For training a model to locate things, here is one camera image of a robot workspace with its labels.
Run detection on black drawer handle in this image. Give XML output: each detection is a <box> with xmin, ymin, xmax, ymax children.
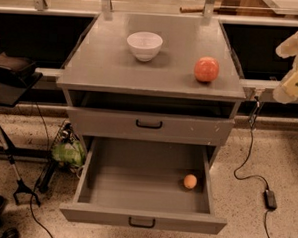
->
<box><xmin>136</xmin><ymin>119</ymin><xmax>163</xmax><ymax>129</ymax></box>
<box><xmin>128</xmin><ymin>216</ymin><xmax>156</xmax><ymax>229</ymax></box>

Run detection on small orange fruit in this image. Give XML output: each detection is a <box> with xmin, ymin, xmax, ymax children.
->
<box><xmin>183</xmin><ymin>174</ymin><xmax>197</xmax><ymax>189</ymax></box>

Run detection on closed grey upper drawer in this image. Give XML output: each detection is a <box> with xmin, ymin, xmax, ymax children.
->
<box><xmin>67</xmin><ymin>107</ymin><xmax>234</xmax><ymax>146</ymax></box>

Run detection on grey drawer cabinet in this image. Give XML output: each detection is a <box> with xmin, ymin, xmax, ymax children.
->
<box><xmin>57</xmin><ymin>12</ymin><xmax>245</xmax><ymax>160</ymax></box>

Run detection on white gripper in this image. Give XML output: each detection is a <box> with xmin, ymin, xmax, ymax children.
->
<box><xmin>272</xmin><ymin>32</ymin><xmax>298</xmax><ymax>104</ymax></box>

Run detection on green bag on floor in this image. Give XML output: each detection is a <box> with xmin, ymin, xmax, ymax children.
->
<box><xmin>51</xmin><ymin>121</ymin><xmax>86</xmax><ymax>168</ymax></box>

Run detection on black upper drawer handle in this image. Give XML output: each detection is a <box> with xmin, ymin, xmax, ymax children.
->
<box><xmin>136</xmin><ymin>119</ymin><xmax>163</xmax><ymax>129</ymax></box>

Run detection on wooden stick on shelf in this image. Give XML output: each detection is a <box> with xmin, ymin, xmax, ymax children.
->
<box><xmin>179</xmin><ymin>6</ymin><xmax>221</xmax><ymax>14</ymax></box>

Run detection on black tray on stand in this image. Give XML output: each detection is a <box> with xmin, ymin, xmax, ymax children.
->
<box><xmin>0</xmin><ymin>52</ymin><xmax>42</xmax><ymax>107</ymax></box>

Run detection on open grey middle drawer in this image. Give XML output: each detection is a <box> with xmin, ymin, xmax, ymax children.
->
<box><xmin>60</xmin><ymin>138</ymin><xmax>227</xmax><ymax>235</ymax></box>

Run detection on red apple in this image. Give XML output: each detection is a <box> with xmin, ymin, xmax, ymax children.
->
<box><xmin>193</xmin><ymin>57</ymin><xmax>220</xmax><ymax>83</ymax></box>

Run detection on white ceramic bowl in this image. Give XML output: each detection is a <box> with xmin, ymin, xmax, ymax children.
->
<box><xmin>127</xmin><ymin>31</ymin><xmax>163</xmax><ymax>62</ymax></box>

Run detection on black middle drawer handle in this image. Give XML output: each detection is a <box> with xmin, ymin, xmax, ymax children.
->
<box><xmin>128</xmin><ymin>216</ymin><xmax>156</xmax><ymax>229</ymax></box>

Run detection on black tripod stand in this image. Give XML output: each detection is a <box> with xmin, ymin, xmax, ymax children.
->
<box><xmin>0</xmin><ymin>127</ymin><xmax>40</xmax><ymax>205</ymax></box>

